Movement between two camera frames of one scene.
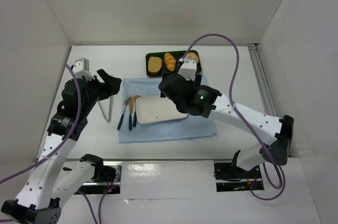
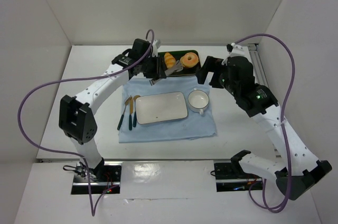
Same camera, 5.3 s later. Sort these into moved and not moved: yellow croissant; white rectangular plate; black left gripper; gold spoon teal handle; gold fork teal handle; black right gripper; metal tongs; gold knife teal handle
Moved: black left gripper; black right gripper; metal tongs
Not moved: white rectangular plate; gold knife teal handle; yellow croissant; gold fork teal handle; gold spoon teal handle
